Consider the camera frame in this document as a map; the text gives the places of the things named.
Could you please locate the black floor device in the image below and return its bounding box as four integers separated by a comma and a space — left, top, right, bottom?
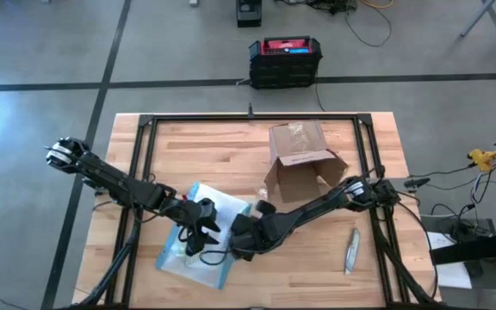
235, 0, 263, 28

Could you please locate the thin black toolbox cord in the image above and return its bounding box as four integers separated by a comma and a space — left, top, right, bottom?
313, 82, 325, 112

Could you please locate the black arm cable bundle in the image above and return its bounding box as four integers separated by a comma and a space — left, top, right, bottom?
73, 206, 144, 310
375, 201, 443, 310

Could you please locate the black flat bar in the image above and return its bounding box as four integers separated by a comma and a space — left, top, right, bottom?
429, 227, 496, 266

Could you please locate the clear mesh blue-zipper bag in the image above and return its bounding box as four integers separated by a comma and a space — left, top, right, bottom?
155, 181, 253, 290

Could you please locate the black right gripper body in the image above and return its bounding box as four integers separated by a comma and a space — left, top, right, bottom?
229, 200, 284, 263

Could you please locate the black looped floor cable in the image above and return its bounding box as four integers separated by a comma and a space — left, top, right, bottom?
344, 7, 394, 48

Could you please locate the black left arm cable bundle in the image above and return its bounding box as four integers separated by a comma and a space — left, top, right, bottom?
73, 206, 144, 310

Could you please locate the floor cable tangle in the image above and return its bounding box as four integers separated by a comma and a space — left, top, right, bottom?
273, 0, 359, 14

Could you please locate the red and black toolbox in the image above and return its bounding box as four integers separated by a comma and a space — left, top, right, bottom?
247, 36, 323, 90

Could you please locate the taped brown cardboard box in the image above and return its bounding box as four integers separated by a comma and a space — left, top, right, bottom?
263, 120, 349, 204

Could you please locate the yellow power plug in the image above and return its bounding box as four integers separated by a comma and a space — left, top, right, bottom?
467, 148, 496, 172

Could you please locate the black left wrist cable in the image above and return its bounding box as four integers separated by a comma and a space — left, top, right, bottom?
177, 226, 232, 267

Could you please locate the grey metal furniture leg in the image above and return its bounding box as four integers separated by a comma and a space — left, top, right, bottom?
457, 0, 496, 40

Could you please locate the yellow floor cable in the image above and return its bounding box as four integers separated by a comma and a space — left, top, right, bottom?
357, 0, 395, 10

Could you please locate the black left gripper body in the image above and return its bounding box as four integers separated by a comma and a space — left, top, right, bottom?
173, 196, 220, 257

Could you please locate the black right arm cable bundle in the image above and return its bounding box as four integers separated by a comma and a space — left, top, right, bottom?
375, 201, 443, 310

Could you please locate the grey utility knife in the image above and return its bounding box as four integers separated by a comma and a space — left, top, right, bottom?
344, 226, 362, 276

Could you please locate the white paper sheet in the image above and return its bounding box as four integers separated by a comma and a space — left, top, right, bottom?
426, 231, 473, 289

